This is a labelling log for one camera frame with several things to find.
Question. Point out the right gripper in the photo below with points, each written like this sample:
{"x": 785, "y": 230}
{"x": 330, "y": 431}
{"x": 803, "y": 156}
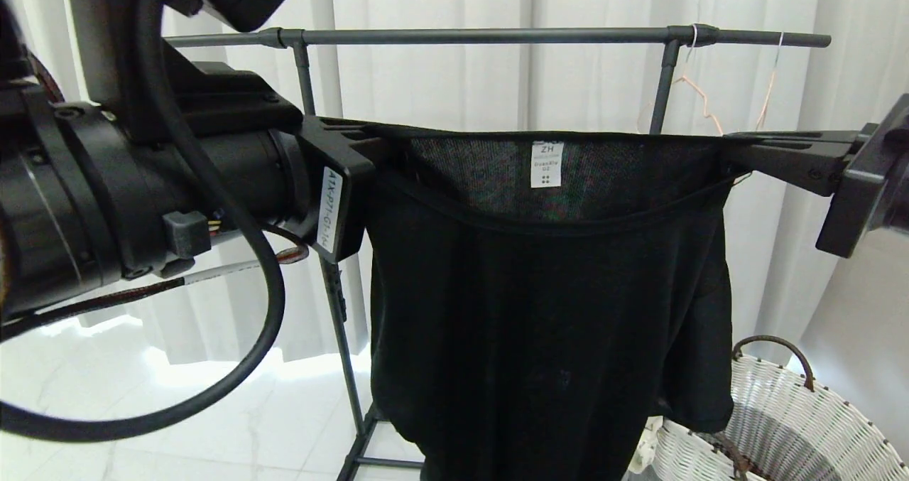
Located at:
{"x": 863, "y": 197}

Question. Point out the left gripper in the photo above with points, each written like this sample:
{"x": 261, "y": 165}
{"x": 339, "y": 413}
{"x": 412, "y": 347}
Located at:
{"x": 234, "y": 182}

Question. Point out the pink clothes hanger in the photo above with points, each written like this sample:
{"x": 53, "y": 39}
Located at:
{"x": 768, "y": 90}
{"x": 703, "y": 101}

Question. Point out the black T-shirt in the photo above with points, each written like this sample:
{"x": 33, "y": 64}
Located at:
{"x": 540, "y": 325}

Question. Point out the white laundry basket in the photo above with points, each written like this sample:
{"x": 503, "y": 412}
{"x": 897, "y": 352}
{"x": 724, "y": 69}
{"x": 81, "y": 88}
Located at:
{"x": 795, "y": 424}

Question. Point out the black clothes rack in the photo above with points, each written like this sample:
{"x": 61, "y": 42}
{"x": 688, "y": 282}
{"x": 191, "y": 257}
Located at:
{"x": 497, "y": 36}

